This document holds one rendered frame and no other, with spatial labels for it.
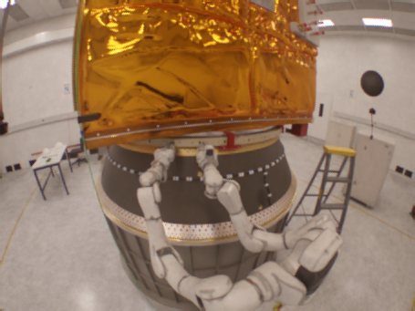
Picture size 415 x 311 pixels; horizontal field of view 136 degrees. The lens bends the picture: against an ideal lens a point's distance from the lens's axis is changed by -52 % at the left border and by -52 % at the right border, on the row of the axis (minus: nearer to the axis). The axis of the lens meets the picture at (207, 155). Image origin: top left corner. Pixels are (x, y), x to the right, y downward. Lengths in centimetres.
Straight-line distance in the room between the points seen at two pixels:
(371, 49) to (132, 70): 835
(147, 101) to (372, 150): 399
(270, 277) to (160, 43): 96
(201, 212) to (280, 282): 73
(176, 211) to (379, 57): 834
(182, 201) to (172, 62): 76
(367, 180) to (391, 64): 531
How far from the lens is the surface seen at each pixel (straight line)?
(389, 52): 846
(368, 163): 418
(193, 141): 100
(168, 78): 86
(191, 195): 104
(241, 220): 71
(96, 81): 85
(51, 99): 671
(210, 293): 43
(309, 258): 42
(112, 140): 90
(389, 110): 805
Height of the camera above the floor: 198
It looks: 21 degrees down
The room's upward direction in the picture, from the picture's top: 1 degrees clockwise
